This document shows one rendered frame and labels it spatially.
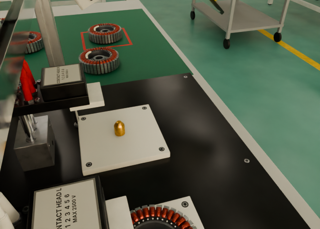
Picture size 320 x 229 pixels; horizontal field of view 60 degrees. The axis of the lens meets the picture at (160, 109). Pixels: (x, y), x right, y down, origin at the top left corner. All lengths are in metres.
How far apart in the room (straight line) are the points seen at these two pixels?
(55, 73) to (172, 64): 0.44
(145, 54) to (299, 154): 1.15
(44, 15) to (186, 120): 0.35
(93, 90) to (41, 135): 0.11
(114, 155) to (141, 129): 0.08
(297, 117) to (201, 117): 1.48
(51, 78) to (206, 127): 0.30
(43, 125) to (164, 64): 0.43
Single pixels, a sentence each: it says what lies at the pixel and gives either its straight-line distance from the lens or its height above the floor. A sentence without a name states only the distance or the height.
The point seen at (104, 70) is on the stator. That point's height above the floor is 0.76.
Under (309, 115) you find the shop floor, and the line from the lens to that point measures 2.07.
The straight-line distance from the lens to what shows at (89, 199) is 0.26.
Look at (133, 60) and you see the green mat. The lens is 0.84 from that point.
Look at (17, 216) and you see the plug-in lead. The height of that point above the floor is 0.90.
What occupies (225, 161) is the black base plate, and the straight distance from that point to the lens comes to 0.50.
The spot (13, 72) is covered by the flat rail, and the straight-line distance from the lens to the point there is 0.24.
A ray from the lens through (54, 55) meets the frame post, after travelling 0.64.
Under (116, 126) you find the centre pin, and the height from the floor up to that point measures 0.80.
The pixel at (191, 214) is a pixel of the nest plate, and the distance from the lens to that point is 0.42.
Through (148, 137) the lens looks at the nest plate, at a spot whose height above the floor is 0.78.
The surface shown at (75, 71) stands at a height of 0.92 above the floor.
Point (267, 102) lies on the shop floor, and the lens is 2.09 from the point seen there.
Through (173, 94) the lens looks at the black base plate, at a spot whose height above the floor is 0.77.
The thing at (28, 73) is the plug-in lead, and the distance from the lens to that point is 0.47.
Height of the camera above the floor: 1.13
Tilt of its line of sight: 37 degrees down
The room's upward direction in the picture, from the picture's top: straight up
